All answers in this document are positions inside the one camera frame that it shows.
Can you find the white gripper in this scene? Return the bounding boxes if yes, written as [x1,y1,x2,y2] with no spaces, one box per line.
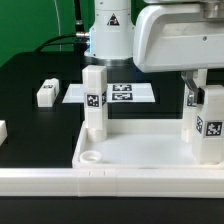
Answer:
[133,0,224,106]

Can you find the white desk top tray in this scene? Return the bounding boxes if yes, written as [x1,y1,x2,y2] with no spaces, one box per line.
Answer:
[72,119,224,170]

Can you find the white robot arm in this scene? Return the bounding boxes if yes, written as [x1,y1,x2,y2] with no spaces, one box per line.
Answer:
[85,0,224,105]

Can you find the fiducial marker sheet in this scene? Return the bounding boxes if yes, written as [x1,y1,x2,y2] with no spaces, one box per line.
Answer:
[63,83,155,103]

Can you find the white front fence bar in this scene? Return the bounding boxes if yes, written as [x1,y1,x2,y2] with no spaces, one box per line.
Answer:
[0,168,224,198]

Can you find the white left fence block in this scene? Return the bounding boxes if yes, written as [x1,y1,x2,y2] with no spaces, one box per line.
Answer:
[0,120,8,146]

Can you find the black cables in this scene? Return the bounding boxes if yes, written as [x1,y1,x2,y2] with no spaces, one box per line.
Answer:
[34,0,91,54]

